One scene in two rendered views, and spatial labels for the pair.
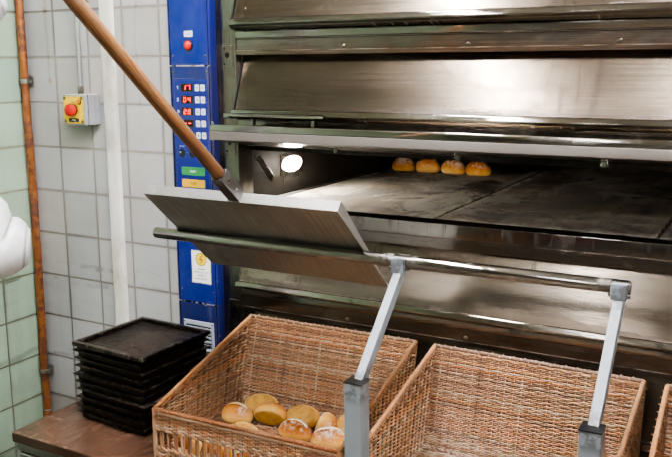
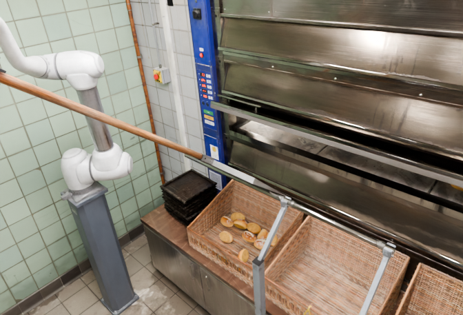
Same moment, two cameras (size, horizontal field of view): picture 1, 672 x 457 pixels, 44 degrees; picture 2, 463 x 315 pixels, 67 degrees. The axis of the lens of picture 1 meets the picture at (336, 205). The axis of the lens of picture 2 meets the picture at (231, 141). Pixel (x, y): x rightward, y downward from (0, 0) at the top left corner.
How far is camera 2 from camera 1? 0.84 m
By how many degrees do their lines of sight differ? 24
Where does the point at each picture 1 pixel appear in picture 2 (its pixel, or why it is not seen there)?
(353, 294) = (277, 180)
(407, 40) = (304, 71)
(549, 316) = (366, 216)
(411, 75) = (306, 88)
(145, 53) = (184, 53)
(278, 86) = (243, 80)
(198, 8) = (204, 38)
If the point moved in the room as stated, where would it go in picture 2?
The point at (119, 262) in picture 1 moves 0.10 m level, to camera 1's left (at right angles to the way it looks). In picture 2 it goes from (183, 140) to (171, 140)
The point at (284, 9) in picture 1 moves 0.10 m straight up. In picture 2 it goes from (244, 45) to (243, 25)
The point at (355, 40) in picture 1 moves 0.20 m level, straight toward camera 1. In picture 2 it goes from (278, 66) to (272, 78)
